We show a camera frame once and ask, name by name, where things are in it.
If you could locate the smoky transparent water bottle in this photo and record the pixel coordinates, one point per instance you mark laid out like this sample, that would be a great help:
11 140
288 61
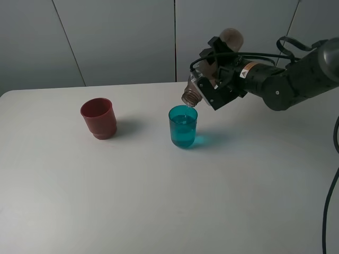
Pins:
234 41

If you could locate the red plastic cup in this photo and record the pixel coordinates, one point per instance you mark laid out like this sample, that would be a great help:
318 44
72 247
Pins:
99 117

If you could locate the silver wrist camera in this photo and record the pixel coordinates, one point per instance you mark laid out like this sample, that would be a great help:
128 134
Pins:
196 72

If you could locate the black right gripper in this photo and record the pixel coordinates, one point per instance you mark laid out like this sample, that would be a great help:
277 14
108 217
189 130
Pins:
227 88

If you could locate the teal transparent plastic cup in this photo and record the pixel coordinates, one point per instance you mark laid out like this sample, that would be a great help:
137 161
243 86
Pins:
183 124

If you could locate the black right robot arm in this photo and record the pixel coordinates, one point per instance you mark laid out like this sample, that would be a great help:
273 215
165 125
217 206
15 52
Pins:
310 72

